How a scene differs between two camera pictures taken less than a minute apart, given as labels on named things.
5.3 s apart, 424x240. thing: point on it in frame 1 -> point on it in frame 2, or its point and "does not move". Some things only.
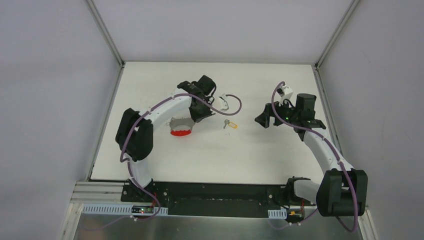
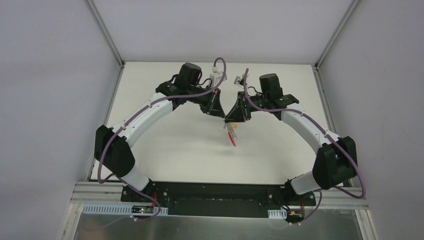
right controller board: [295, 214] does not move
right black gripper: [272, 112] -> [244, 108]
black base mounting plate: [211, 199] does not move
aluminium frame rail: [99, 193] does not move
